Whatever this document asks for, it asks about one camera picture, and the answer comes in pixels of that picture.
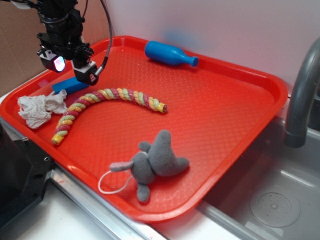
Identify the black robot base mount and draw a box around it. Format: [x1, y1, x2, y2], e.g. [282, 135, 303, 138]
[0, 126, 54, 230]

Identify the grey toy sink basin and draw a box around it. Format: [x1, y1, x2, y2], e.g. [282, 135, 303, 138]
[197, 106, 320, 240]

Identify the blue plastic bottle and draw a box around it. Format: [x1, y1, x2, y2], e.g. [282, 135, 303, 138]
[144, 41, 199, 67]

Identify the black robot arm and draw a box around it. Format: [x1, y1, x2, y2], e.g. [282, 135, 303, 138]
[11, 0, 99, 86]

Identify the grey sink faucet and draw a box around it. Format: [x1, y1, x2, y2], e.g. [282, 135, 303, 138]
[283, 39, 320, 148]

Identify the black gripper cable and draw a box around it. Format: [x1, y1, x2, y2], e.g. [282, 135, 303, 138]
[93, 0, 114, 76]

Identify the red plastic tray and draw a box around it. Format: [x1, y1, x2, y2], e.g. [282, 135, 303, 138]
[0, 36, 288, 223]

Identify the grey plush mouse toy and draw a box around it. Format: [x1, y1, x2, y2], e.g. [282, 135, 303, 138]
[98, 129, 190, 203]

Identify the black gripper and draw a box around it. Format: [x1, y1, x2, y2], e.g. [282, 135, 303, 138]
[37, 21, 99, 86]

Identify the crumpled white cloth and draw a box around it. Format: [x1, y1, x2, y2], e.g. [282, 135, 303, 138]
[17, 89, 67, 129]

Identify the blue rectangular block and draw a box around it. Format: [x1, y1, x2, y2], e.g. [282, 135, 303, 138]
[52, 77, 89, 95]

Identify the multicolour twisted rope toy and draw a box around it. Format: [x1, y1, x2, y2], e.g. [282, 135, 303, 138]
[51, 88, 168, 146]

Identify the brown cardboard panel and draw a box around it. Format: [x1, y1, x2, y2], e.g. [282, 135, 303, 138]
[0, 0, 109, 96]

